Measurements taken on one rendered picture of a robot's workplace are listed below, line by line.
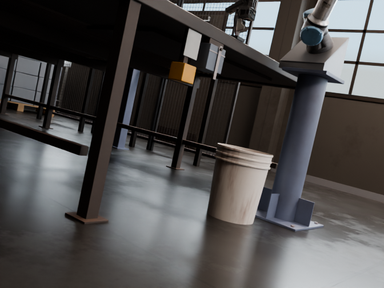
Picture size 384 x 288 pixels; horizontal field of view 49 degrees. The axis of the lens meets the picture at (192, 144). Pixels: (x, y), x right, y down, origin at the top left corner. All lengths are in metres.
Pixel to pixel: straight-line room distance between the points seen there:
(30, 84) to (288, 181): 5.49
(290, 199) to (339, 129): 3.01
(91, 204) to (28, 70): 5.69
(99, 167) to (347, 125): 4.10
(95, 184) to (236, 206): 0.78
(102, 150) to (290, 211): 1.26
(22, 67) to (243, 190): 5.57
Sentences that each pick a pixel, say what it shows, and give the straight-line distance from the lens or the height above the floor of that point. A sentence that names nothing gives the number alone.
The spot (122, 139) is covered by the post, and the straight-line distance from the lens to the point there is 4.44.
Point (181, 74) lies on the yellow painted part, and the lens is 1.86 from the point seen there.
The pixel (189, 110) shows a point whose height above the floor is 0.54.
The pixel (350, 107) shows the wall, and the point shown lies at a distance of 5.38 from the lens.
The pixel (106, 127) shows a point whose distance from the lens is 1.61.
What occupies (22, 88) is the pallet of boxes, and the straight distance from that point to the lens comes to 7.32.
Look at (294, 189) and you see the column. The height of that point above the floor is 0.20.
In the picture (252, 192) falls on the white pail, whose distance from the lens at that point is 2.13.
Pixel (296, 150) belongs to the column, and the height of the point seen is 0.42.
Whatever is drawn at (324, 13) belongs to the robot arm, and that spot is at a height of 1.13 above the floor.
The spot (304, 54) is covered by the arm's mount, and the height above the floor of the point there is 0.97.
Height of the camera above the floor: 0.47
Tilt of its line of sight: 3 degrees down
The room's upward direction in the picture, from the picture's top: 12 degrees clockwise
